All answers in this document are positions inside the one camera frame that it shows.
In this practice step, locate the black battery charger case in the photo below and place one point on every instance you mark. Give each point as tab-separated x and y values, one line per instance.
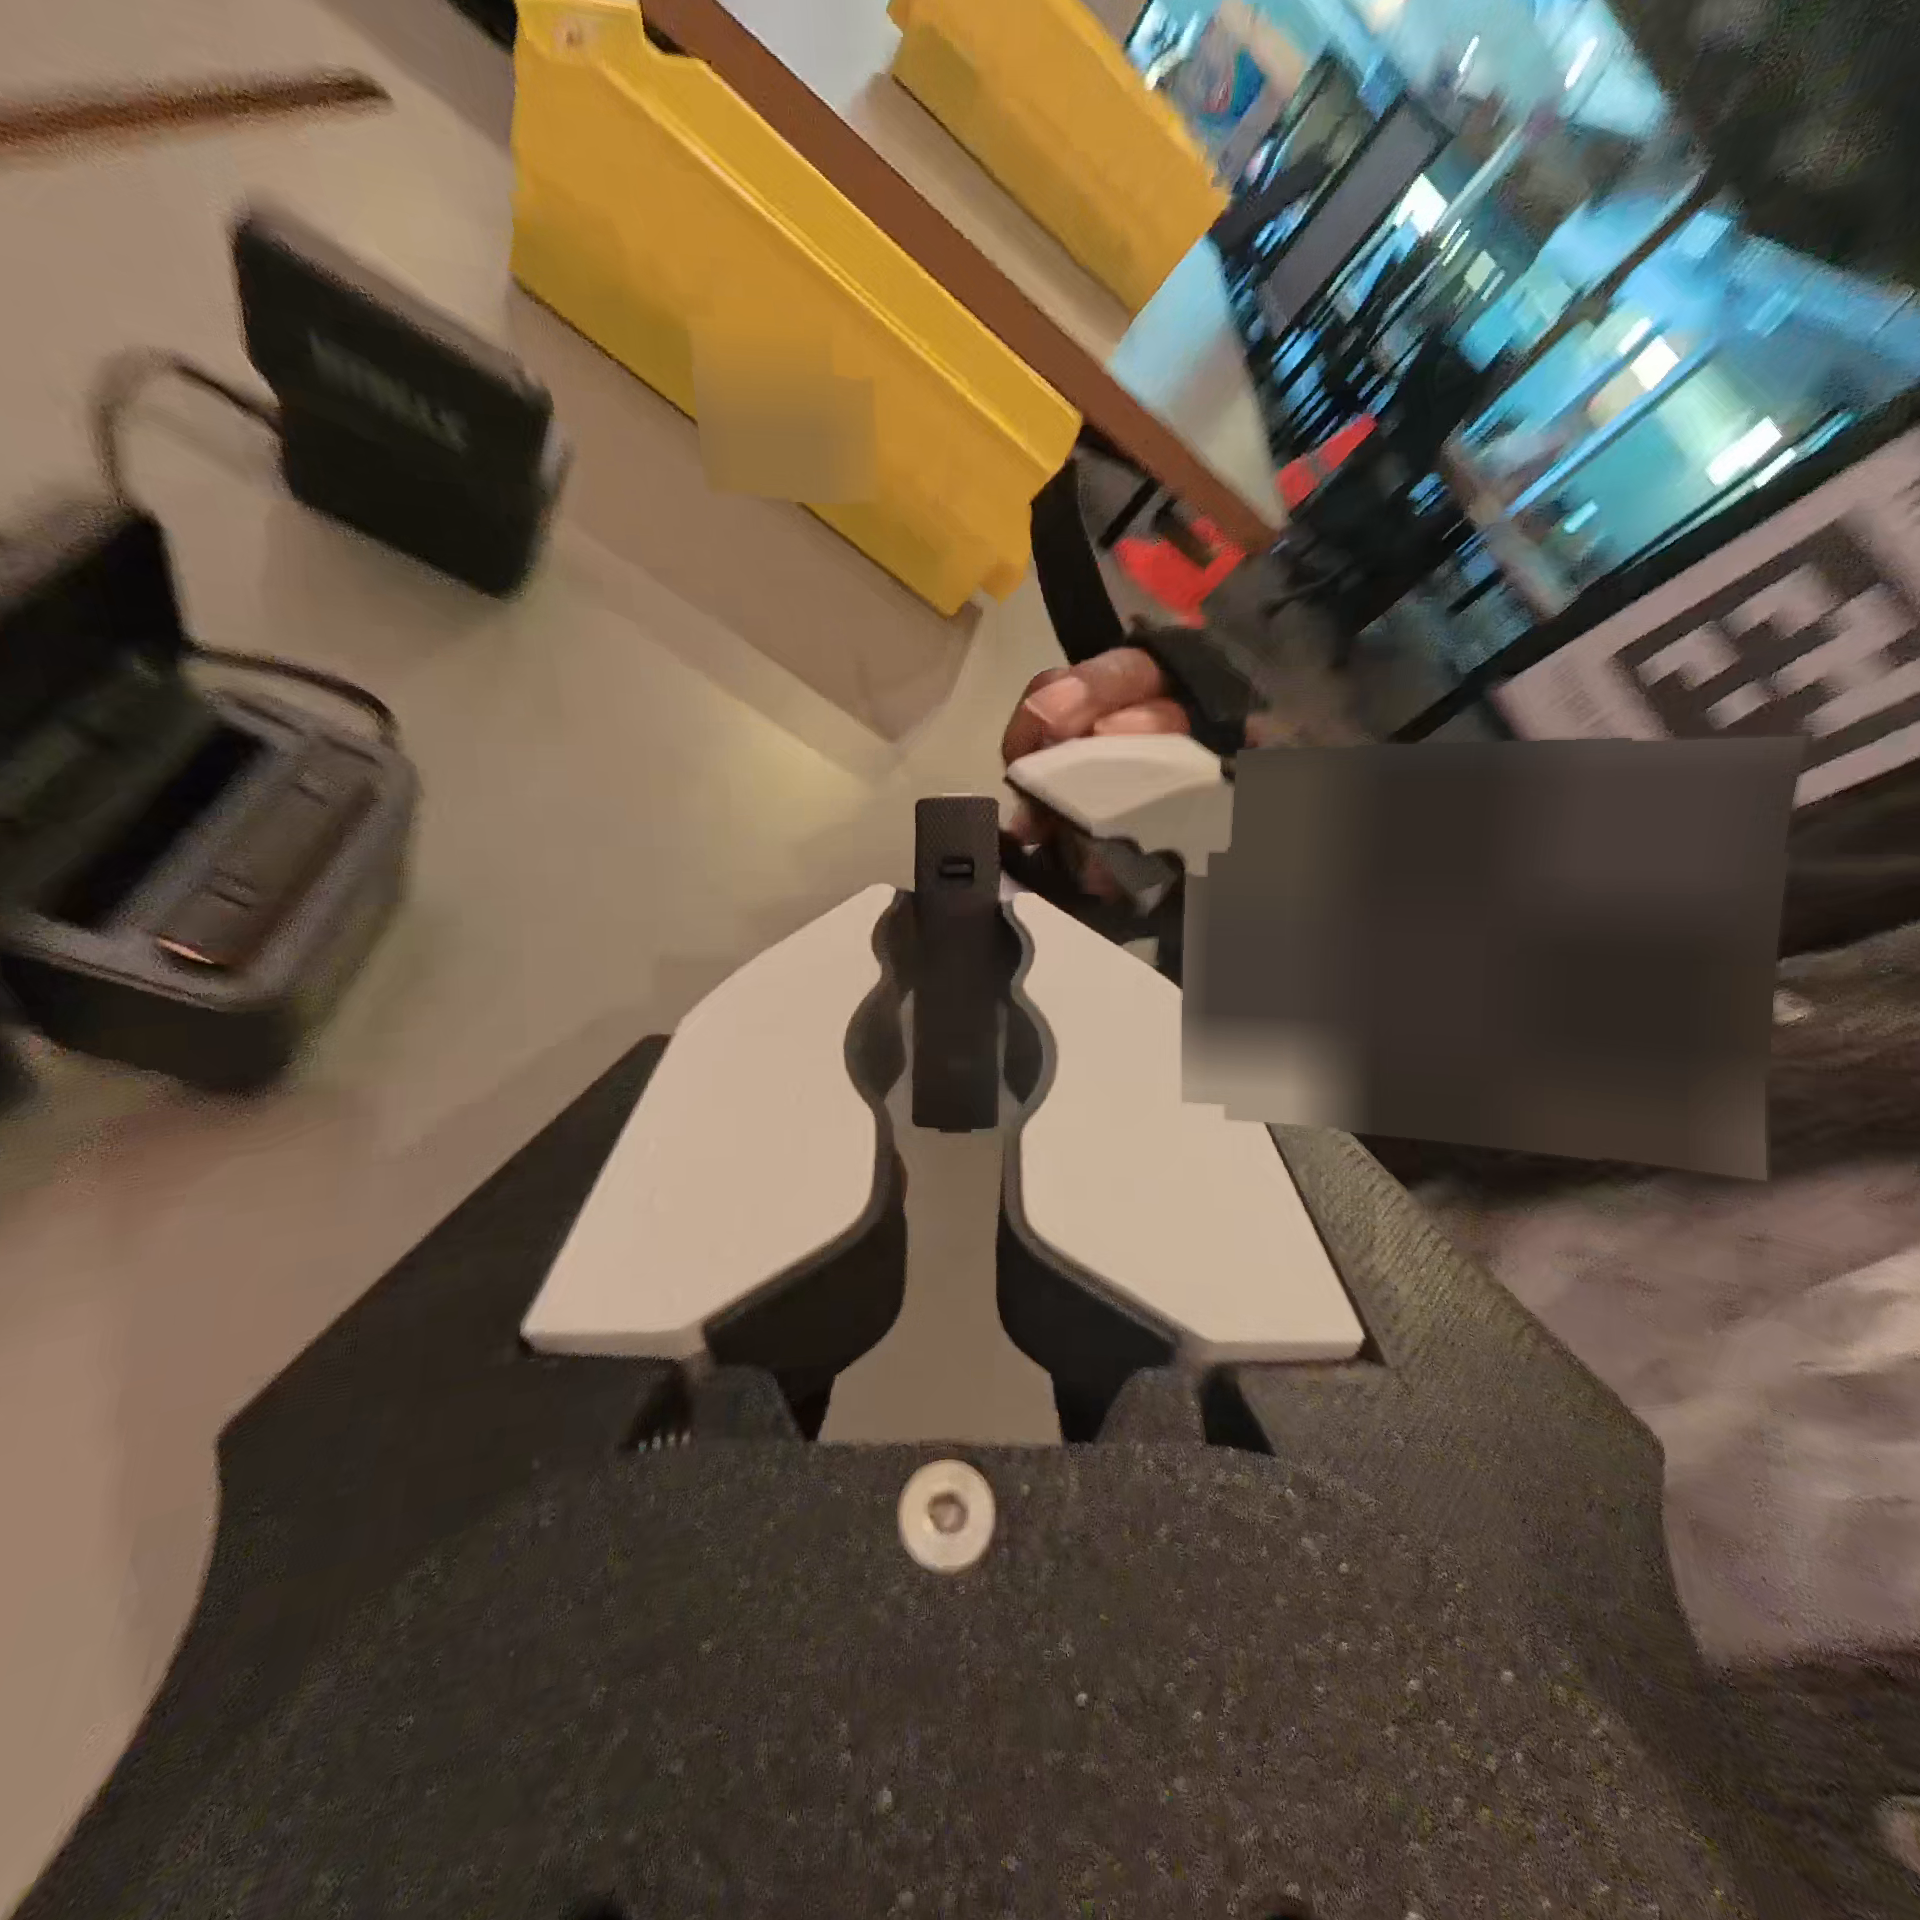
303	975
483	496

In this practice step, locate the orange trimmed black battery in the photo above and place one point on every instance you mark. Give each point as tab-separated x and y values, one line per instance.
226	918

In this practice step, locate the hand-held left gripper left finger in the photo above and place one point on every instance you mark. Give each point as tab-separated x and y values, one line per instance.
721	1171

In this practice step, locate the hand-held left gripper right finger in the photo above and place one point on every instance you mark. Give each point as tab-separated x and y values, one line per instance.
1155	1228

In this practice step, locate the yellow plastic bin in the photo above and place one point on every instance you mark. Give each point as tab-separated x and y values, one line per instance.
1049	134
631	182

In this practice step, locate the person's right hand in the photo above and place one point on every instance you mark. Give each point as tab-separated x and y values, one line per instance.
1071	698

